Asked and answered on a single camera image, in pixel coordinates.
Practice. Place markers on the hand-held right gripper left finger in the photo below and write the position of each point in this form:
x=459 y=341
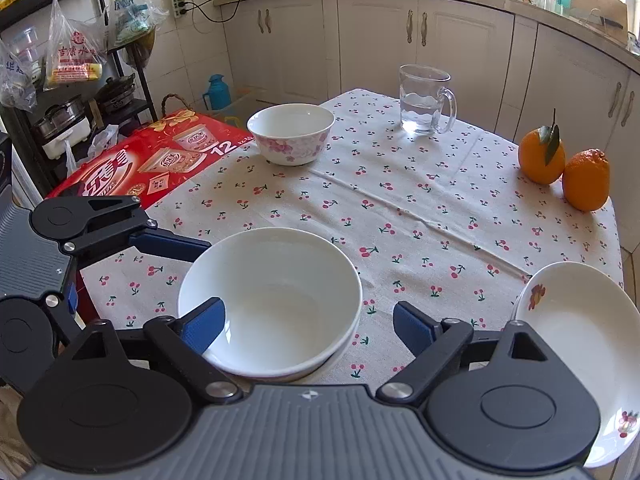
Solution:
x=207 y=325

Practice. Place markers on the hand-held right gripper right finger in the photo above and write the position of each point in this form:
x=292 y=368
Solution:
x=412 y=325

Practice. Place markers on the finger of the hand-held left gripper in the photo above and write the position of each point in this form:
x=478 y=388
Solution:
x=170 y=247
x=71 y=299

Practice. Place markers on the large white fruit-print plate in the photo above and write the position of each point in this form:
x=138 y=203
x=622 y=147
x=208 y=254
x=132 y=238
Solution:
x=575 y=340

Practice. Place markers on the red printed carton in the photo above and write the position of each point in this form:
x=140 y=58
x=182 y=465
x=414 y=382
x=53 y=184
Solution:
x=125 y=160

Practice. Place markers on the cherry-print tablecloth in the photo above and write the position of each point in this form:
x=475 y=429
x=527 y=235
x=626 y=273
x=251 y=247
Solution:
x=425 y=220

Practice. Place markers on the white plastic bag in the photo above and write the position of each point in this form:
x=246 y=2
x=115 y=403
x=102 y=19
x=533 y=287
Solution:
x=102 y=139

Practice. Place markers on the steel pot with lid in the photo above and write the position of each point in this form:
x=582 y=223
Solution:
x=57 y=120

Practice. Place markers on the wicker basket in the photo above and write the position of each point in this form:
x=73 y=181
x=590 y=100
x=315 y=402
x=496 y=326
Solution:
x=172 y=99

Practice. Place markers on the blue thermos flask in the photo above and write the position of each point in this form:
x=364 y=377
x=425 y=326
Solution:
x=217 y=92

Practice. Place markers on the dark clay pot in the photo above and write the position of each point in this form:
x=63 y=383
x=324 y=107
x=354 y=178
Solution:
x=117 y=92

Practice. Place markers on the crumpled clear plastic bag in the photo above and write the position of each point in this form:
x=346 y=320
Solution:
x=15 y=80

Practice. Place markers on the orange with green leaf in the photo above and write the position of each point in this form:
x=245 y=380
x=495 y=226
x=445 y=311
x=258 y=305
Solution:
x=535 y=160

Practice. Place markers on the plastic bag of noodles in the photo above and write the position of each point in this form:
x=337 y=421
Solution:
x=72 y=57

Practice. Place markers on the glass mug with water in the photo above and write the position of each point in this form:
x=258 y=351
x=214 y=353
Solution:
x=420 y=110

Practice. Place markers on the orange without leaf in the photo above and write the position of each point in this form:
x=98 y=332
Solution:
x=585 y=180

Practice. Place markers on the clear printed plastic bag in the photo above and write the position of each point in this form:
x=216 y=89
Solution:
x=130 y=15

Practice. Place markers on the white power strip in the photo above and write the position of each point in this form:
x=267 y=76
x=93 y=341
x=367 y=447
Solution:
x=177 y=5

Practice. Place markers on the white kitchen cabinets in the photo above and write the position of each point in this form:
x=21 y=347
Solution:
x=375 y=40

